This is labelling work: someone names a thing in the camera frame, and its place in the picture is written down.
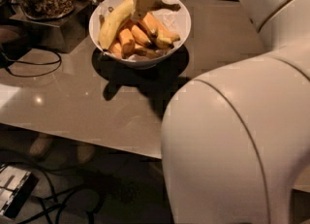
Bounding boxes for long yellow banana front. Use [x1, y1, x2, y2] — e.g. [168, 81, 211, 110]
[151, 0, 180, 12]

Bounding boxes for long yellow banana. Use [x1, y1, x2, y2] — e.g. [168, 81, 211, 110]
[151, 0, 180, 12]
[98, 0, 134, 50]

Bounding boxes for long yellow banana left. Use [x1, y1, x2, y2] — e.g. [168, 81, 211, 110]
[98, 0, 134, 50]

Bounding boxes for small orange banana centre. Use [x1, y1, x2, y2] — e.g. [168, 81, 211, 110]
[129, 22, 152, 47]

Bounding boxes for black silver box on floor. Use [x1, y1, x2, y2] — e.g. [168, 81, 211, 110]
[0, 165, 39, 219]

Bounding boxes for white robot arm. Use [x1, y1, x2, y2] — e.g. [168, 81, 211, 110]
[161, 0, 310, 224]

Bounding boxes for dark square pedestal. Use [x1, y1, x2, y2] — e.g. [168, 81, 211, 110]
[10, 2, 92, 53]

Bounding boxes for small orange banana lower left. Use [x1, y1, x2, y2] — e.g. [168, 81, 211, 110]
[118, 28, 135, 56]

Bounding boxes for small orange banana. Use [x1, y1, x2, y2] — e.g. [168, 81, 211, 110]
[129, 22, 152, 47]
[118, 28, 135, 56]

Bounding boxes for white ceramic bowl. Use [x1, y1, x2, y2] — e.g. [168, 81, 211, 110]
[88, 0, 192, 71]

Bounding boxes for small banana bottom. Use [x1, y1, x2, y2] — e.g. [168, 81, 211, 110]
[134, 45, 165, 59]

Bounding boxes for black floor cables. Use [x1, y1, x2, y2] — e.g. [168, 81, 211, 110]
[0, 148, 108, 224]

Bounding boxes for small banana right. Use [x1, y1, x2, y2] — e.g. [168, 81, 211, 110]
[152, 25, 180, 49]

